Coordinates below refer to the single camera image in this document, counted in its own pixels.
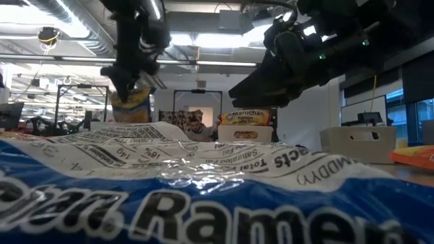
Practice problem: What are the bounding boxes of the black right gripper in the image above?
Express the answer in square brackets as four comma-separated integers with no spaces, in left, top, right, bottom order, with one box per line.
[229,18,340,109]

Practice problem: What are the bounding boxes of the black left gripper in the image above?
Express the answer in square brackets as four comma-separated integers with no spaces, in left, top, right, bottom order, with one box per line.
[100,16,172,104]

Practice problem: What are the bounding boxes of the blue Maruchan ramen pack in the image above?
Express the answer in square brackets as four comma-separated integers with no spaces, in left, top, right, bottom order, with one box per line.
[111,87,153,123]
[0,121,434,244]

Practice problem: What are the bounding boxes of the red Maruchan ramen pack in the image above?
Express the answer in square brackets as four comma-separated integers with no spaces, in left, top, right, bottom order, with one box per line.
[218,108,273,127]

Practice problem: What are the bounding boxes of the pale grey plastic bin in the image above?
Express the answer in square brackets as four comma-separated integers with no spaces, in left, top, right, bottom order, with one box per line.
[319,125,397,165]

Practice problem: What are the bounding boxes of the white plastic bin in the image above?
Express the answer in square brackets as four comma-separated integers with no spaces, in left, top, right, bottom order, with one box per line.
[217,125,274,144]

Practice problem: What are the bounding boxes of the patterned cloth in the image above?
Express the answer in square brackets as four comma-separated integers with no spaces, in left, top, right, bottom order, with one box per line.
[159,109,204,134]

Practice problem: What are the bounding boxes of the long ceiling tube light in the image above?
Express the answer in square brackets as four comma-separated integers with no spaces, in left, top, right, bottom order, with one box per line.
[0,53,258,68]

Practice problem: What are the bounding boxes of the person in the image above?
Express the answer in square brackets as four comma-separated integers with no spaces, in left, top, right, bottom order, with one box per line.
[185,117,218,142]

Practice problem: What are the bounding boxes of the grey ceiling box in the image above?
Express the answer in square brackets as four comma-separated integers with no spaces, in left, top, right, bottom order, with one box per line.
[218,9,243,33]

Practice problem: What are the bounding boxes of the black background robot arms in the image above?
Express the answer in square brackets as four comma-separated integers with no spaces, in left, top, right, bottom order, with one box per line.
[28,117,85,137]

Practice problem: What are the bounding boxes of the white whiteboard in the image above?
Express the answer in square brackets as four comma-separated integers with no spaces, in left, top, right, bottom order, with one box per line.
[340,95,387,127]

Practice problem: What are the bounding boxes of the black background device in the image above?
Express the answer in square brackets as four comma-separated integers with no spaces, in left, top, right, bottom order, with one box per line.
[341,111,395,128]

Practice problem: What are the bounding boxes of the dark grey monitor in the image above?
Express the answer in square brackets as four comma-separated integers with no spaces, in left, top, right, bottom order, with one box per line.
[0,101,25,130]

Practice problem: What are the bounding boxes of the blue-lit window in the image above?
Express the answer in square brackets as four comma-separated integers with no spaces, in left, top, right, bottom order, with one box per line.
[385,88,434,147]

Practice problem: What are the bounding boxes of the black background rig frame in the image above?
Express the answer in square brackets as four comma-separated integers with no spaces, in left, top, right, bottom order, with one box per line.
[55,83,110,127]

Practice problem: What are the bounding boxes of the yellow black cord reel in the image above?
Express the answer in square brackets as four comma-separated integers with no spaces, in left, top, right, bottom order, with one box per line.
[37,26,61,47]

